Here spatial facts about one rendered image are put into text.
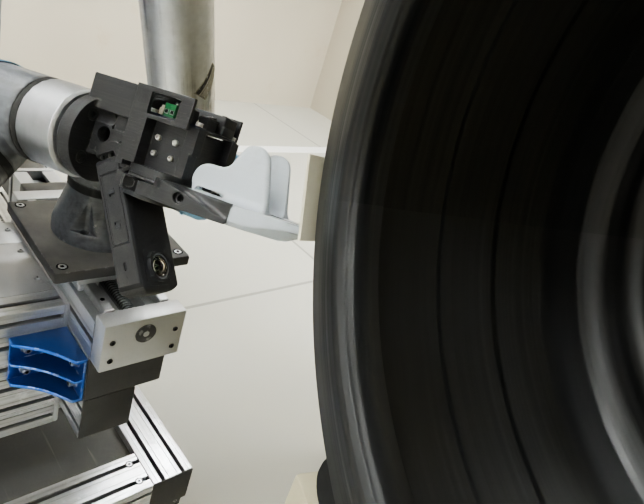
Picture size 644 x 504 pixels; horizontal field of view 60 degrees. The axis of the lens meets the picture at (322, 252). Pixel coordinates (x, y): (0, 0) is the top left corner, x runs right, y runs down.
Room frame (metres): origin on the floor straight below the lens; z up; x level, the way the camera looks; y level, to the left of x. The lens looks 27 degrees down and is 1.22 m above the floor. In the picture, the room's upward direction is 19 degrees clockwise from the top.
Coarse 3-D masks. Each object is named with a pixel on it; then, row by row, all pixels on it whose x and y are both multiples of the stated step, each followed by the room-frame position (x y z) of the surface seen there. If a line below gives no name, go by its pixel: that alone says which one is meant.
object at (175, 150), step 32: (96, 96) 0.42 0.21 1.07; (128, 96) 0.41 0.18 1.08; (160, 96) 0.41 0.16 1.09; (64, 128) 0.39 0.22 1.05; (96, 128) 0.41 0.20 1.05; (128, 128) 0.38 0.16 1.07; (160, 128) 0.39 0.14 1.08; (192, 128) 0.38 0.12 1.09; (224, 128) 0.41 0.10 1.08; (64, 160) 0.39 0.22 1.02; (96, 160) 0.42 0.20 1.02; (128, 160) 0.37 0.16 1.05; (160, 160) 0.38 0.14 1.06; (192, 160) 0.38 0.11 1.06; (224, 160) 0.42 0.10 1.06; (128, 192) 0.36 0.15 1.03
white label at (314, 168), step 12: (312, 156) 0.37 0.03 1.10; (312, 168) 0.36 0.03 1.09; (312, 180) 0.36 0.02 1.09; (312, 192) 0.36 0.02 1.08; (312, 204) 0.36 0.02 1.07; (312, 216) 0.36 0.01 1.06; (300, 228) 0.35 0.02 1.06; (312, 228) 0.36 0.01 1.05; (300, 240) 0.34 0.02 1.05; (312, 240) 0.35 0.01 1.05
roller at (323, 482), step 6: (324, 462) 0.30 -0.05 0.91; (324, 468) 0.29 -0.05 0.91; (318, 474) 0.29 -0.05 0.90; (324, 474) 0.29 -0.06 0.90; (318, 480) 0.29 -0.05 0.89; (324, 480) 0.29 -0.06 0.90; (318, 486) 0.29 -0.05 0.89; (324, 486) 0.28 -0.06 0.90; (330, 486) 0.28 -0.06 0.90; (318, 492) 0.29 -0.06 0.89; (324, 492) 0.28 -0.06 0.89; (330, 492) 0.28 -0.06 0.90; (318, 498) 0.29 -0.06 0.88; (324, 498) 0.28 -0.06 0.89; (330, 498) 0.28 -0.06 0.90
